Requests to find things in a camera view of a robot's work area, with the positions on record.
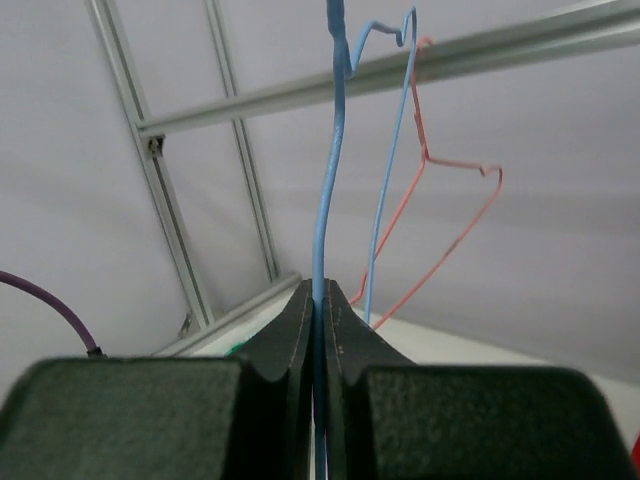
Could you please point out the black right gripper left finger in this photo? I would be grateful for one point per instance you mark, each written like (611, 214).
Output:
(241, 416)

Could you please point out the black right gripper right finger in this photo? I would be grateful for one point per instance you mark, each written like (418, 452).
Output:
(390, 418)

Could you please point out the pink wire hanger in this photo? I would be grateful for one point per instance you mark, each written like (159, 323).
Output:
(425, 165)

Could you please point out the green tank top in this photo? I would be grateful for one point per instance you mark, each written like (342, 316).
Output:
(235, 348)

